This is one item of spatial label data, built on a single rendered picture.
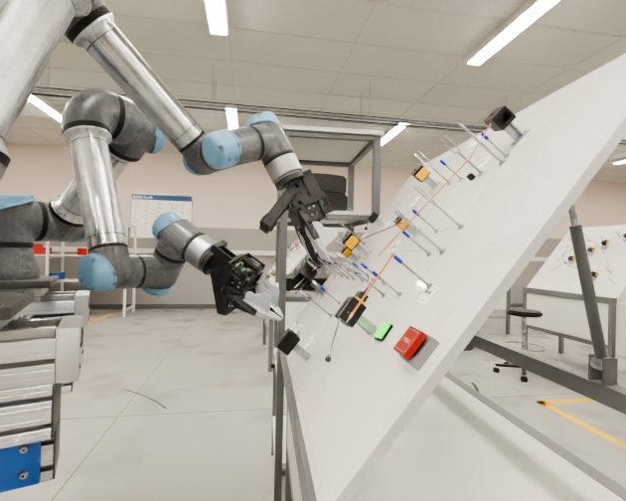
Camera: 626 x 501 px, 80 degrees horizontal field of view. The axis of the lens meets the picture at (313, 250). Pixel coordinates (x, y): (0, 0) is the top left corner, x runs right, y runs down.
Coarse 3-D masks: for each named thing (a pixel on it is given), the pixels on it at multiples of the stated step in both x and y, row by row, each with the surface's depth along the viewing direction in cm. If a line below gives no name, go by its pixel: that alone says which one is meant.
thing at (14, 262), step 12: (0, 252) 96; (12, 252) 97; (24, 252) 100; (0, 264) 95; (12, 264) 97; (24, 264) 100; (36, 264) 103; (0, 276) 95; (12, 276) 96; (24, 276) 99; (36, 276) 102
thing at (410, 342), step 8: (408, 328) 63; (416, 328) 61; (408, 336) 61; (416, 336) 59; (424, 336) 58; (400, 344) 61; (408, 344) 59; (416, 344) 58; (400, 352) 59; (408, 352) 58
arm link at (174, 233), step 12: (168, 216) 84; (180, 216) 86; (156, 228) 84; (168, 228) 83; (180, 228) 83; (192, 228) 84; (168, 240) 83; (180, 240) 82; (192, 240) 81; (168, 252) 83; (180, 252) 82
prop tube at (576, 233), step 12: (576, 228) 75; (576, 240) 75; (576, 252) 76; (576, 264) 76; (588, 264) 75; (588, 276) 75; (588, 288) 75; (588, 300) 75; (588, 312) 76; (588, 324) 77; (600, 324) 75; (600, 336) 75; (600, 348) 75; (600, 360) 75
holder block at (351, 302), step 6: (348, 300) 83; (354, 300) 82; (342, 306) 84; (348, 306) 82; (354, 306) 82; (360, 306) 82; (336, 312) 85; (342, 312) 81; (360, 312) 82; (342, 318) 81; (348, 318) 81; (354, 318) 82; (348, 324) 82; (354, 324) 81
